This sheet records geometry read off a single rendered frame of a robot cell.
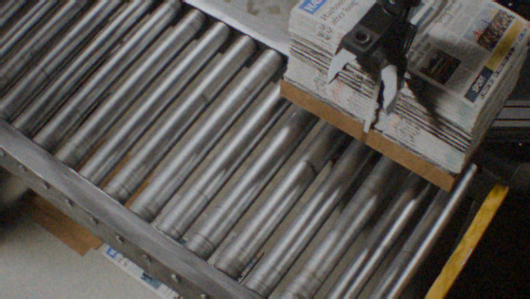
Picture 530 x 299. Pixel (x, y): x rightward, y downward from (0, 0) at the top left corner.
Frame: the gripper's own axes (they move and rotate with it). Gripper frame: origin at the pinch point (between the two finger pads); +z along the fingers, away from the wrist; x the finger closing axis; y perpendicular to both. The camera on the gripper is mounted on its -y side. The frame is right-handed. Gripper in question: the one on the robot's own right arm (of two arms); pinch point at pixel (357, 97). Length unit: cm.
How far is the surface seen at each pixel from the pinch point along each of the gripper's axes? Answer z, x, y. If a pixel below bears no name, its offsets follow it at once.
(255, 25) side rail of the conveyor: 9.1, 33.4, 26.0
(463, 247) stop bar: 18.9, -26.9, 7.3
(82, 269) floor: 101, 63, 28
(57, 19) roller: 20, 71, 7
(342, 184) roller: 20.9, -1.2, 8.1
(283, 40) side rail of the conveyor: 9.1, 26.3, 26.0
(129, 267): 96, 52, 35
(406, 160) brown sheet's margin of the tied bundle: 12.1, -9.6, 12.3
